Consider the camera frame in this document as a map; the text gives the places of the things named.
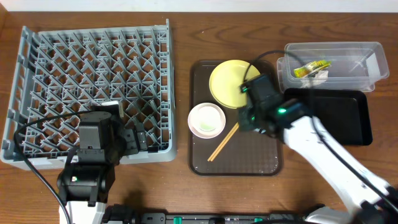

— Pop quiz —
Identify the yellow round plate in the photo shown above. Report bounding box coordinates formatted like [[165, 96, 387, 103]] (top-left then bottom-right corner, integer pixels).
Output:
[[209, 60, 249, 109]]

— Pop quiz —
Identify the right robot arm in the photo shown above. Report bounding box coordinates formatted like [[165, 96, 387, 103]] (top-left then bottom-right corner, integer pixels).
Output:
[[238, 75, 397, 223]]

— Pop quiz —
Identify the grey plastic dishwasher rack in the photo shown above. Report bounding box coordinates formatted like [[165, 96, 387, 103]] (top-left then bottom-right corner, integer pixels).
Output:
[[1, 24, 177, 169]]

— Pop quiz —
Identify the clear plastic waste bin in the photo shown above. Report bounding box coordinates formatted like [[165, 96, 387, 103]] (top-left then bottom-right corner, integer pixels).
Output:
[[285, 42, 389, 91]]

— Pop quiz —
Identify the black rectangular waste bin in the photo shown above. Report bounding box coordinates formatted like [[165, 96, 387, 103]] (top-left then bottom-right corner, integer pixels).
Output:
[[278, 88, 373, 146]]

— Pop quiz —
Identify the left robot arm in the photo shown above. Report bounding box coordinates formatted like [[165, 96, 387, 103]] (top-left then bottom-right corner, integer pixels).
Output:
[[57, 111, 147, 223]]

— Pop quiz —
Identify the green orange snack wrapper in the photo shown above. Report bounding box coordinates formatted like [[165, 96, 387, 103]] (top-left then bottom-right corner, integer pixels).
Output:
[[294, 60, 331, 78]]

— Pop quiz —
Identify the dark brown serving tray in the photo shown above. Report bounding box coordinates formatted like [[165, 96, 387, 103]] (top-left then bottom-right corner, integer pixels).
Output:
[[189, 60, 283, 176]]

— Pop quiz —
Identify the pink small bowl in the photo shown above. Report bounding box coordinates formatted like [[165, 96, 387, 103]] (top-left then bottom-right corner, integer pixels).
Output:
[[187, 103, 226, 139]]

